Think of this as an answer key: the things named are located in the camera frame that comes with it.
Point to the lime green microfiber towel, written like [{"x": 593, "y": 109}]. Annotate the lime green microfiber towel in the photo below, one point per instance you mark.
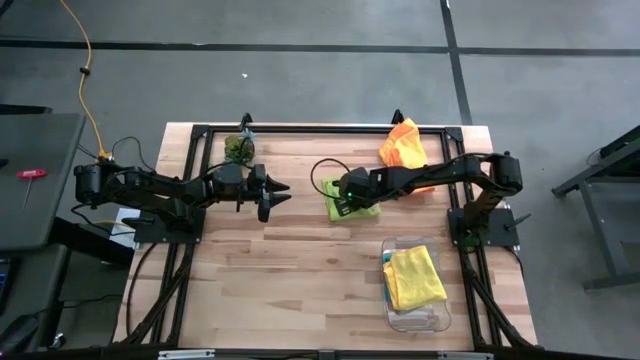
[{"x": 362, "y": 214}]

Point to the small potted succulent plant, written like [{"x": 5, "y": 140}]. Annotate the small potted succulent plant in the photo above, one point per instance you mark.
[{"x": 235, "y": 147}]

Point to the teal microfiber towel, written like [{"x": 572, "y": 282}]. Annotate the teal microfiber towel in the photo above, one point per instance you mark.
[{"x": 385, "y": 280}]

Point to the silver metal bracket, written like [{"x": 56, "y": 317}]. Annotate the silver metal bracket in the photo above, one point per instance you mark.
[
  {"x": 185, "y": 354},
  {"x": 465, "y": 355}
]

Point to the dark gray side table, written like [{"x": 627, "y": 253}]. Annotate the dark gray side table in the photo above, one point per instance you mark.
[{"x": 35, "y": 200}]

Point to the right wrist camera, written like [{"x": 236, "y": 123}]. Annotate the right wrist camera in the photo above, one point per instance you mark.
[{"x": 342, "y": 207}]

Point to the black metal desk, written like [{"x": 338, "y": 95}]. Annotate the black metal desk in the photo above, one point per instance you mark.
[{"x": 600, "y": 180}]

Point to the yellow microfiber towel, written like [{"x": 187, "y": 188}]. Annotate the yellow microfiber towel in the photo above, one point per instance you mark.
[{"x": 415, "y": 277}]

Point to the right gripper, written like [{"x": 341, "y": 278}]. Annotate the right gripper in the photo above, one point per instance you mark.
[{"x": 362, "y": 187}]

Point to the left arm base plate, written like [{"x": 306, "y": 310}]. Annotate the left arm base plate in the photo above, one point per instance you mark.
[{"x": 150, "y": 235}]

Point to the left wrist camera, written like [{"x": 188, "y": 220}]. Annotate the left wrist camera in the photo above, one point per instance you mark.
[{"x": 263, "y": 210}]

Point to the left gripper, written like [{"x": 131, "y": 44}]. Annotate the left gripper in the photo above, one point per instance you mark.
[{"x": 237, "y": 184}]

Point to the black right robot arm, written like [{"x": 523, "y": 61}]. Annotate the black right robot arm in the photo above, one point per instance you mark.
[{"x": 450, "y": 172}]

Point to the orange microfiber towel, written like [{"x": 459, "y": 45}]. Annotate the orange microfiber towel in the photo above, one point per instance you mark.
[{"x": 402, "y": 147}]

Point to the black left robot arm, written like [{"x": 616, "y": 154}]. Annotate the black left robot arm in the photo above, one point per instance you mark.
[{"x": 150, "y": 190}]

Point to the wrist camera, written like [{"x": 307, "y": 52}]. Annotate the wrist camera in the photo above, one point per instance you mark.
[
  {"x": 342, "y": 207},
  {"x": 263, "y": 210}
]

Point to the backlit keyboard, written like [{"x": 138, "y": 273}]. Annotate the backlit keyboard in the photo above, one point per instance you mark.
[{"x": 4, "y": 285}]

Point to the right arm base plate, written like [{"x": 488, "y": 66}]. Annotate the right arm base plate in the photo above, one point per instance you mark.
[{"x": 500, "y": 235}]

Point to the clear plastic bin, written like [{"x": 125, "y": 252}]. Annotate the clear plastic bin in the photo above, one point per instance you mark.
[{"x": 415, "y": 322}]

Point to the black aluminium table frame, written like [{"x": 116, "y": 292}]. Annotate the black aluminium table frame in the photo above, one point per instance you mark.
[{"x": 325, "y": 129}]

